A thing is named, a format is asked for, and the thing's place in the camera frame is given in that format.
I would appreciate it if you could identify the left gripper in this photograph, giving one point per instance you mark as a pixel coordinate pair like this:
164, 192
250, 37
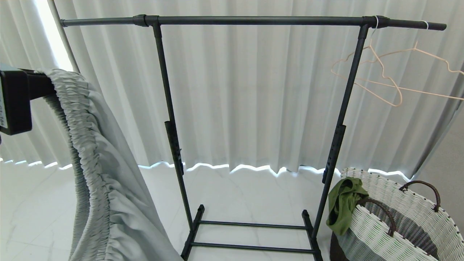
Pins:
16, 105

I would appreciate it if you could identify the pale grey shorts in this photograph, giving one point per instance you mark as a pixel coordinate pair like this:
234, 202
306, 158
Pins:
108, 181

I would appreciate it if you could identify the pink clothes hanger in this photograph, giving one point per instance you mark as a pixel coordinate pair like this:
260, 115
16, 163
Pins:
383, 72
427, 92

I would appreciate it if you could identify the black clothes rack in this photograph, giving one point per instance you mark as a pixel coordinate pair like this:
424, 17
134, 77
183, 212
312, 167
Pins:
253, 20

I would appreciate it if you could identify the white laundry basket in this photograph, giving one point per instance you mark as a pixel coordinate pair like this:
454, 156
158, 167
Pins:
398, 239

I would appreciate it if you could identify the white curtain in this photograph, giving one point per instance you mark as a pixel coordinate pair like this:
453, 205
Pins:
21, 36
253, 101

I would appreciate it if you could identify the green garment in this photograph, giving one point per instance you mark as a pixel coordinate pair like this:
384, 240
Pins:
342, 206

